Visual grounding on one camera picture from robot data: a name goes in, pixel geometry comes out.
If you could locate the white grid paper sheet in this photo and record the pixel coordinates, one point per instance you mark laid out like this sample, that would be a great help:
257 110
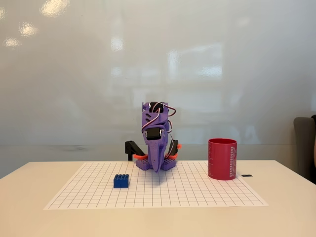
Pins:
158 190

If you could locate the red cup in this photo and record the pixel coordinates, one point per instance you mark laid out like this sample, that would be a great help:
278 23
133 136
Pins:
222 160

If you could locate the black orange table clamp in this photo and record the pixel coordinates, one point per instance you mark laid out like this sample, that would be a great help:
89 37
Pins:
130 146
174 148

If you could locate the blue toy brick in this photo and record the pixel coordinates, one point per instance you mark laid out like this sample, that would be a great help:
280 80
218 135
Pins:
121 181

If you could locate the purple gripper black servo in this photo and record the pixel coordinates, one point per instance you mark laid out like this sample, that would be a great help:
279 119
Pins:
155 153

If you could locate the purple robot arm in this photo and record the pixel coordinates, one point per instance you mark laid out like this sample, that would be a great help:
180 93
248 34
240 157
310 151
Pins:
160 116

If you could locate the grey chair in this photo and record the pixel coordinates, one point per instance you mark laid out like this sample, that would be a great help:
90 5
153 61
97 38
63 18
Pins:
303 148

